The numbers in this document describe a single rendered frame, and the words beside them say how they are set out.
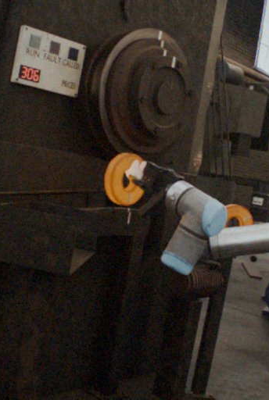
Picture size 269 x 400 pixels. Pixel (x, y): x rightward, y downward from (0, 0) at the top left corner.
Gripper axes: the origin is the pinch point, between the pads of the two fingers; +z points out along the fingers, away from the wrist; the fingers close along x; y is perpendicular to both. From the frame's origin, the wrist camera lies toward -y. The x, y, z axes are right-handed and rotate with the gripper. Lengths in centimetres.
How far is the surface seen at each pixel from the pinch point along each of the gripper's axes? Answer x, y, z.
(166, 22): -40, 49, 47
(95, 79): 1.7, 21.5, 27.1
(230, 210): -62, -10, 0
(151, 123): -15.0, 14.3, 12.1
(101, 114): 0.0, 11.9, 20.2
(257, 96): -720, 22, 451
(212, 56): -377, 50, 295
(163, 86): -17.2, 26.9, 14.9
